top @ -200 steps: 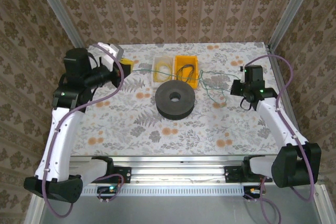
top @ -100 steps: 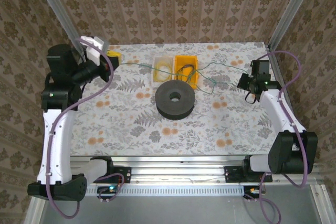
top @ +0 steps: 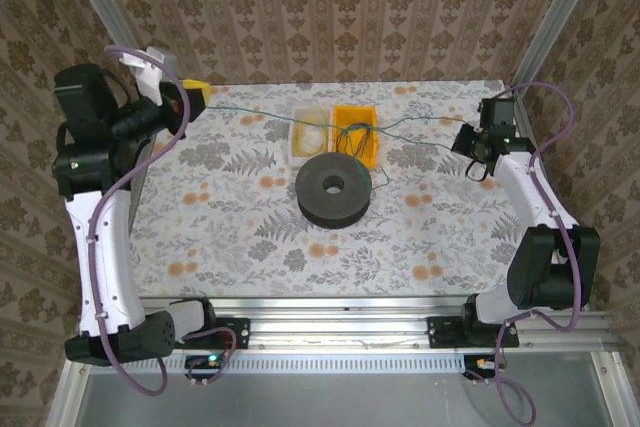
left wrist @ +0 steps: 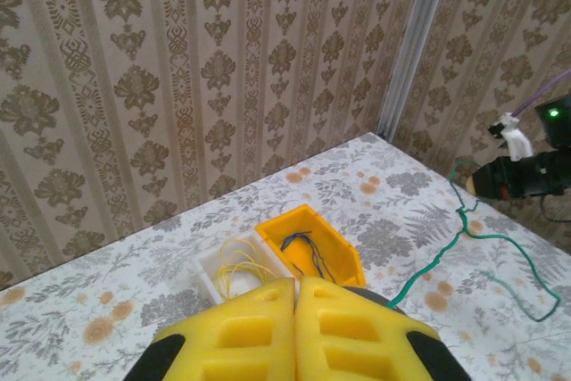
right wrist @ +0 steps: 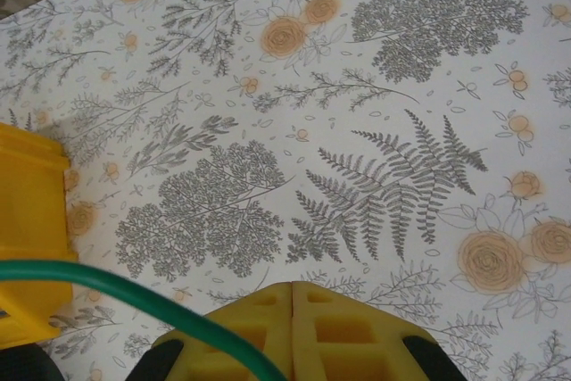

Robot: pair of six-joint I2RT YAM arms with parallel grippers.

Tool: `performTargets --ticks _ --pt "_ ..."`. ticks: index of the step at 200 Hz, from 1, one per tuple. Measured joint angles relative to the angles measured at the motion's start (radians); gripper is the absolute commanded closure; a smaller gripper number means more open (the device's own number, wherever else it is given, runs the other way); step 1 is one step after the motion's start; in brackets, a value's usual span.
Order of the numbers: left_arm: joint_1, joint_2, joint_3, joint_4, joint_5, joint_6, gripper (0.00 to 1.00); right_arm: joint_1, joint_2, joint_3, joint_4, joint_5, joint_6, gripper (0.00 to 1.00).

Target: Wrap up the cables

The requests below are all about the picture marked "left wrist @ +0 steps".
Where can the aluminium corner post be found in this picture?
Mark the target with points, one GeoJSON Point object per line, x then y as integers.
{"type": "Point", "coordinates": [415, 42]}

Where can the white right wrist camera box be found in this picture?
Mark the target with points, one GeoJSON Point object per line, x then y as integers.
{"type": "Point", "coordinates": [517, 142]}

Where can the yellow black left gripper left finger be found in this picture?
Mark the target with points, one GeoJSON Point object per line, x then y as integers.
{"type": "Point", "coordinates": [250, 341]}

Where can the orange plastic bin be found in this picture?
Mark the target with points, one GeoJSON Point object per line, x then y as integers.
{"type": "Point", "coordinates": [343, 260]}

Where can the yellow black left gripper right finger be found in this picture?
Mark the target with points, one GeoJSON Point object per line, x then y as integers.
{"type": "Point", "coordinates": [348, 341]}

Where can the white plastic bin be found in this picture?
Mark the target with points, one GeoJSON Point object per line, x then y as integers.
{"type": "Point", "coordinates": [205, 271]}

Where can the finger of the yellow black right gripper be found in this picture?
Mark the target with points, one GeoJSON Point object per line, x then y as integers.
{"type": "Point", "coordinates": [472, 182]}

